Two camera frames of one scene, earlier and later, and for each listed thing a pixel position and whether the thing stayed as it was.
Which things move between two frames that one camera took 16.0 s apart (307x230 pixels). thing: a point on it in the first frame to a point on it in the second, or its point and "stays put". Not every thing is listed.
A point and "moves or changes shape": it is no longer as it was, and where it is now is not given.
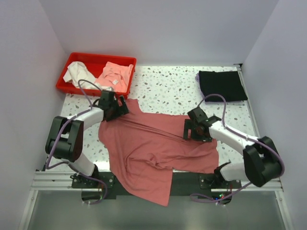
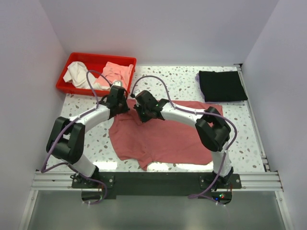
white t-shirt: (77, 71) stays put
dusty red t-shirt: (146, 148) moves or changes shape
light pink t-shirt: (115, 76) stays put
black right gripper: (189, 125) to (137, 108)
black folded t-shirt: (228, 84) stays put
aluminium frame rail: (49, 180) stays put
